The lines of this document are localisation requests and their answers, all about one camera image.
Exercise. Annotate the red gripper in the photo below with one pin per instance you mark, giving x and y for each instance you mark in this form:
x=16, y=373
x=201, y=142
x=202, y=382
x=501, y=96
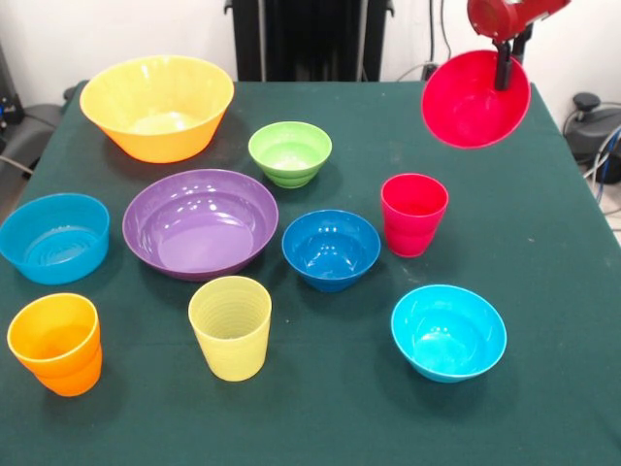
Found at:
x=504, y=17

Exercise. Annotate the red-pink bowl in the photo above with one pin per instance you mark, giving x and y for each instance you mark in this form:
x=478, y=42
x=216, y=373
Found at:
x=466, y=111

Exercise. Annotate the red-pink cup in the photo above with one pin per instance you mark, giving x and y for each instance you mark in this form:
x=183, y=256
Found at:
x=412, y=233

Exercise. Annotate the green bowl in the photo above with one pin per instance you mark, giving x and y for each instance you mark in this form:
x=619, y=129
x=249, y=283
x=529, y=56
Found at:
x=290, y=155

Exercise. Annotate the dark blue bowl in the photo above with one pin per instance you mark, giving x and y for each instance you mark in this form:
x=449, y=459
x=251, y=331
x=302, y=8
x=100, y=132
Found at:
x=330, y=252

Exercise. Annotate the cyan bowl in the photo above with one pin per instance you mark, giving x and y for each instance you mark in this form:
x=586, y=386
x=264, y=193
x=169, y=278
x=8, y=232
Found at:
x=446, y=340

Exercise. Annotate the large purple bowl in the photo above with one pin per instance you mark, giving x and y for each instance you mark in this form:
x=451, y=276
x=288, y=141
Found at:
x=199, y=233

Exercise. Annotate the large orange bowl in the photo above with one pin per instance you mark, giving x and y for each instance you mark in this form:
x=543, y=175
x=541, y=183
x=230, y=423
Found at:
x=145, y=97

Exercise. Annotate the yellow-green cup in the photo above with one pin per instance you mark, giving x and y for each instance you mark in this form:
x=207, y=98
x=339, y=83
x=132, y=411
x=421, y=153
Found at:
x=230, y=349

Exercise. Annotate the dark green tablecloth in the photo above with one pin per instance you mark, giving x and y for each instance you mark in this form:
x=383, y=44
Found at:
x=339, y=427

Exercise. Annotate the blue ribbed bowl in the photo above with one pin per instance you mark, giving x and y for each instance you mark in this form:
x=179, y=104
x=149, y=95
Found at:
x=53, y=252

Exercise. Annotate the black device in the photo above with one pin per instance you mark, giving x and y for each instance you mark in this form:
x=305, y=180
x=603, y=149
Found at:
x=9, y=107

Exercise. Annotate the orange cup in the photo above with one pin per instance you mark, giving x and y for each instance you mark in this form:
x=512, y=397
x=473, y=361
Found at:
x=58, y=369

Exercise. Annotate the grey pedestal foot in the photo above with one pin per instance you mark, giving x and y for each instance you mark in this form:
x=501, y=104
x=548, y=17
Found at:
x=34, y=126
x=597, y=126

